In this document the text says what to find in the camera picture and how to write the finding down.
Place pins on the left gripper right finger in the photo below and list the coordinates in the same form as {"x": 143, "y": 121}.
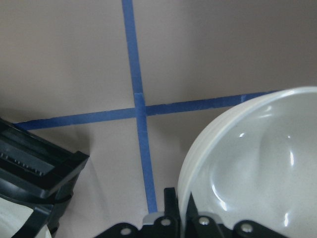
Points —
{"x": 205, "y": 220}

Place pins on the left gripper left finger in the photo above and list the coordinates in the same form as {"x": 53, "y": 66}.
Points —
{"x": 165, "y": 224}

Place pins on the white ceramic bowl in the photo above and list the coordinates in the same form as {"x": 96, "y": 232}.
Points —
{"x": 258, "y": 161}

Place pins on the black dish rack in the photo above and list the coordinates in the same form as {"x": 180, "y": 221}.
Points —
{"x": 35, "y": 172}

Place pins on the beige plate in rack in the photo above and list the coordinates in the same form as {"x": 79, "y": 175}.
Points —
{"x": 19, "y": 221}

